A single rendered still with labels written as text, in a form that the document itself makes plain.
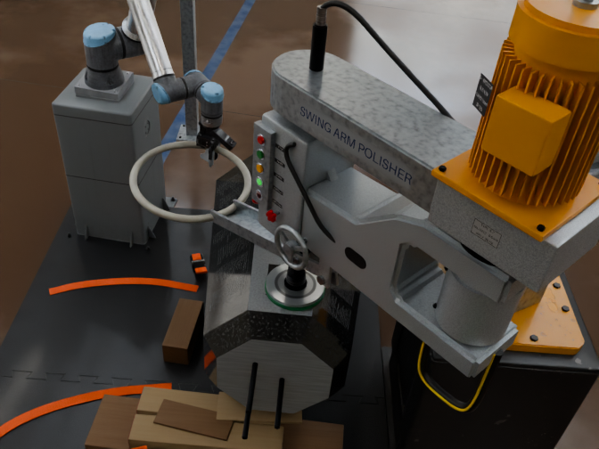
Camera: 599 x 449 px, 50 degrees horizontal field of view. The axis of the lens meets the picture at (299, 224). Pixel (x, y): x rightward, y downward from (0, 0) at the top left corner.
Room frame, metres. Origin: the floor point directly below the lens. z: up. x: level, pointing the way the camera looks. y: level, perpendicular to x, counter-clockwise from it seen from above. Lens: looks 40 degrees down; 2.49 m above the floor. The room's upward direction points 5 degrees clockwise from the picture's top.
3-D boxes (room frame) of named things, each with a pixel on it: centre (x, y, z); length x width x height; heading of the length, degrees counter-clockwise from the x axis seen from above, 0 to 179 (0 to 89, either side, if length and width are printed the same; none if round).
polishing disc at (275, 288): (1.63, -0.01, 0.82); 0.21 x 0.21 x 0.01
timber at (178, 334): (1.99, 0.50, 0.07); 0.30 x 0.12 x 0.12; 176
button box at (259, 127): (1.60, 0.12, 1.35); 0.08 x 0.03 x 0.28; 45
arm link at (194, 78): (2.39, 0.48, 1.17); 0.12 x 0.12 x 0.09; 37
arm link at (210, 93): (2.31, 0.40, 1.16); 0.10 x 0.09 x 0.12; 37
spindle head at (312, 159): (1.58, -0.06, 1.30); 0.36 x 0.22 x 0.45; 45
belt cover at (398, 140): (1.39, -0.25, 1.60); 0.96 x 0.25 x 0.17; 45
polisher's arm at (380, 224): (1.35, -0.27, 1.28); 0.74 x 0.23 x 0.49; 45
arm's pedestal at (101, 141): (2.84, 1.03, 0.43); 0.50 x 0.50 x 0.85; 85
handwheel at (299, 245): (1.46, -0.01, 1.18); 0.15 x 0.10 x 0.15; 45
